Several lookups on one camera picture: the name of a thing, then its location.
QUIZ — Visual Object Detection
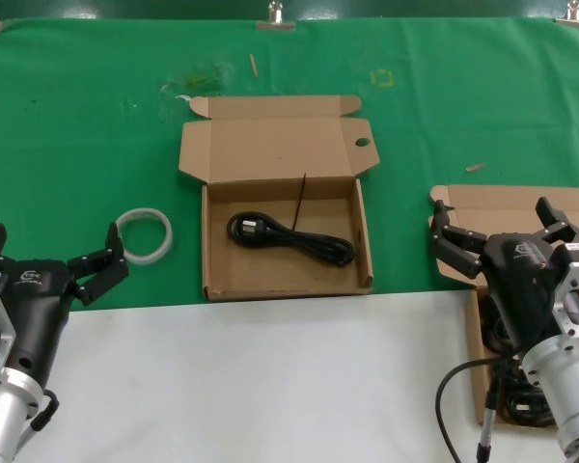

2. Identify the cardboard box holding cords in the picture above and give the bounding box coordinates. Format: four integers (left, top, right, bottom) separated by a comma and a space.
428, 184, 579, 430

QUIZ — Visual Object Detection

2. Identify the cable with silver sleeve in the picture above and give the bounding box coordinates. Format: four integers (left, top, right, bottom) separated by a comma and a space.
475, 374, 503, 463

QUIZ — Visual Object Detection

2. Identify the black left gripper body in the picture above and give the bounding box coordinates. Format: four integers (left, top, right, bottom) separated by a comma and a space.
0, 259, 81, 392

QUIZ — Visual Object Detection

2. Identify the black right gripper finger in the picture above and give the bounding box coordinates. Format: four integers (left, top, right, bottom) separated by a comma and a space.
534, 195, 579, 248
427, 198, 487, 280

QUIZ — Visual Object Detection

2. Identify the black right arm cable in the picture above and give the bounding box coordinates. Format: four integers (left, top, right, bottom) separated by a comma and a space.
435, 351, 526, 463

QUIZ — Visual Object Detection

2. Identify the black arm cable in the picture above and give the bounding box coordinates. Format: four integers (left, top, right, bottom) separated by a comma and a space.
435, 351, 526, 463
16, 388, 60, 454

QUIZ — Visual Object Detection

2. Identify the black power cord with tie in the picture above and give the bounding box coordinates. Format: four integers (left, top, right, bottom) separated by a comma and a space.
226, 172, 357, 268

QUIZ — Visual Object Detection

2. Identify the clear tape roll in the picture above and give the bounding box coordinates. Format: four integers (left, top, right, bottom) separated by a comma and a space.
115, 205, 175, 266

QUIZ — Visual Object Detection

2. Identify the open flat cardboard box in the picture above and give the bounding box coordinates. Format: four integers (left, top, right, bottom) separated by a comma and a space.
177, 94, 381, 303

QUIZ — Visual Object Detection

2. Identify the green table cloth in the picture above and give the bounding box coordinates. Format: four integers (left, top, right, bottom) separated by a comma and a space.
0, 16, 579, 313

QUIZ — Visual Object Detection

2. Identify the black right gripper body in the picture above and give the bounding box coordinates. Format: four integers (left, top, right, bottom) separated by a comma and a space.
480, 231, 569, 356

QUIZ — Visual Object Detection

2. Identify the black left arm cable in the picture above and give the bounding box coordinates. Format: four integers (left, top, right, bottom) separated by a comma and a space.
16, 388, 60, 454

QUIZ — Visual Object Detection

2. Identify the clear plastic scrap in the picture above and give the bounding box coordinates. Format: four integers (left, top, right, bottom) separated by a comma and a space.
159, 61, 235, 97

